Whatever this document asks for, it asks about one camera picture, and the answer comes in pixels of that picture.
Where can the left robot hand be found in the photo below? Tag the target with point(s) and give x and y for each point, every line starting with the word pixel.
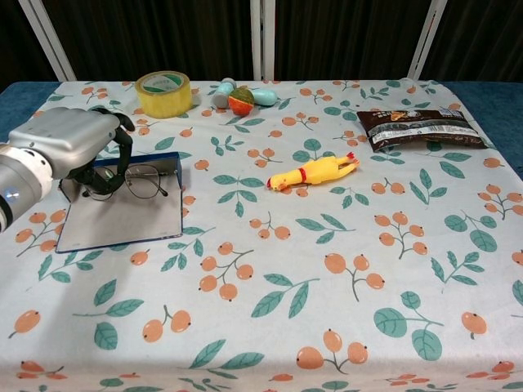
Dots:
pixel 61 139

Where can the white metal frame post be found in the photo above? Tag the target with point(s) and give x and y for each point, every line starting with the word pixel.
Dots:
pixel 261 41
pixel 427 41
pixel 49 41

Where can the black-framed eyeglasses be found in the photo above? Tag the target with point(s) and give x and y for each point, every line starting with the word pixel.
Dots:
pixel 141 185

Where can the brown snack packet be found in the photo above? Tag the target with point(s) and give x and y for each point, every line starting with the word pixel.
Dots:
pixel 421 128

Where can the teal dumbbell-shaped toy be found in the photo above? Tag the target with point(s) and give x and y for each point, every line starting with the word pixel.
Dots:
pixel 265 97

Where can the blue-edged grey glasses case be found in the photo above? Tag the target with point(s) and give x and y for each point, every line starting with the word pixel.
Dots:
pixel 122 220

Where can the black curtain panel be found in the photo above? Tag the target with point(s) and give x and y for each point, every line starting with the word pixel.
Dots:
pixel 482 41
pixel 16 49
pixel 343 36
pixel 155 36

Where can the yellow packing tape roll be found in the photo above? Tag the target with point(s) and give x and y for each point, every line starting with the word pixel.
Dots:
pixel 165 102

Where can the floral patterned tablecloth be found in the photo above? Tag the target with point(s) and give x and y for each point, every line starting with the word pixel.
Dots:
pixel 286 265

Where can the orange and green ball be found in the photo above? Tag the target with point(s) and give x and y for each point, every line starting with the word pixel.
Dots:
pixel 241 104

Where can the yellow rubber chicken toy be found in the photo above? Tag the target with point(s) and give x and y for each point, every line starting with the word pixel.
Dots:
pixel 314 169

